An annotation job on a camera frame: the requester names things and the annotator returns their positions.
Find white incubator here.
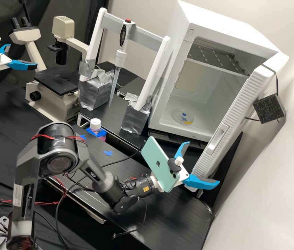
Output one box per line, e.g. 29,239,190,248
148,0,290,143

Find small bottle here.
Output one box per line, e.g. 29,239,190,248
89,118,107,141

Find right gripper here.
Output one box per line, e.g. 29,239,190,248
150,141,221,194

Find pipette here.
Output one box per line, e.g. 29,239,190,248
108,18,136,107

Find incubator door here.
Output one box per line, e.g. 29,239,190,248
191,64,287,196

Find white pipette stand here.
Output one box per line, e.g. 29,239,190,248
78,7,171,135

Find cream microscope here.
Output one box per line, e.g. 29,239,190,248
9,15,90,123

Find right wrist camera phone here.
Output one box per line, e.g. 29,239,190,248
141,136,189,193

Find black cable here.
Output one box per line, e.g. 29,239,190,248
112,197,149,240
55,148,144,248

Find petri dish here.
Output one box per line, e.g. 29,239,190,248
172,107,196,126

